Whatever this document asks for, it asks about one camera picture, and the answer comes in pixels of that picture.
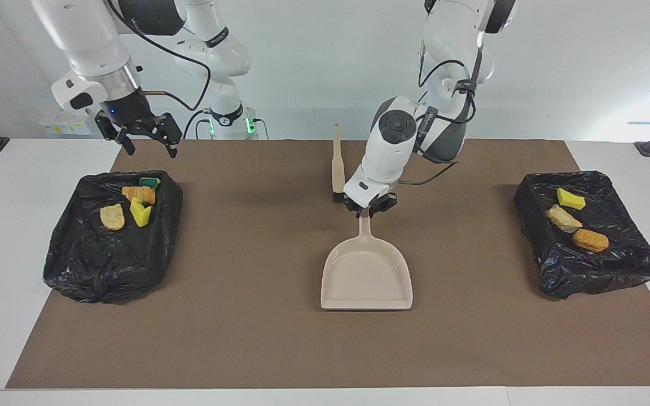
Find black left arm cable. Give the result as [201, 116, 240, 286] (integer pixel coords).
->
[401, 34, 485, 187]

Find orange striped bread slice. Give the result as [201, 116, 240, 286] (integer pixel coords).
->
[121, 186, 156, 205]

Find small yellow sponge piece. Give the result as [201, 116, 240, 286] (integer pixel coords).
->
[556, 188, 586, 211]

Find brown table mat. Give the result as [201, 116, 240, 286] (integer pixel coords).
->
[6, 139, 650, 389]

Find brown bread roll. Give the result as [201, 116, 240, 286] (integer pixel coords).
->
[573, 228, 609, 253]

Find white socket box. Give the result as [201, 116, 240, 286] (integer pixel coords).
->
[38, 108, 100, 136]

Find black bag lined bin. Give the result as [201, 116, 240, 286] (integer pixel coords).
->
[43, 170, 184, 305]
[513, 170, 650, 300]

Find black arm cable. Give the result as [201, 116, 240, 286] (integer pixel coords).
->
[401, 34, 485, 187]
[105, 0, 213, 112]

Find pale bread chunk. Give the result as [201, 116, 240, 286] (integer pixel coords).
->
[100, 204, 126, 231]

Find beige hand brush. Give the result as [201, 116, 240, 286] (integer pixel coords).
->
[331, 122, 348, 204]

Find striped croissant piece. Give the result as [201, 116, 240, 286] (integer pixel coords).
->
[546, 204, 583, 233]

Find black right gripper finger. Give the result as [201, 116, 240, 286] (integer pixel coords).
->
[95, 111, 136, 156]
[153, 112, 183, 158]

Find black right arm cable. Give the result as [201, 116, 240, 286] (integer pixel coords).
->
[105, 0, 213, 112]

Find yellow sponge block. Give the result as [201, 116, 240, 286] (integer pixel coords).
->
[130, 197, 153, 228]

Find beige plastic dustpan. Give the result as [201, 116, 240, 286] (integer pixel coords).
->
[320, 209, 414, 311]

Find black right base cable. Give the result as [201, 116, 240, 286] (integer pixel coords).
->
[183, 109, 213, 140]

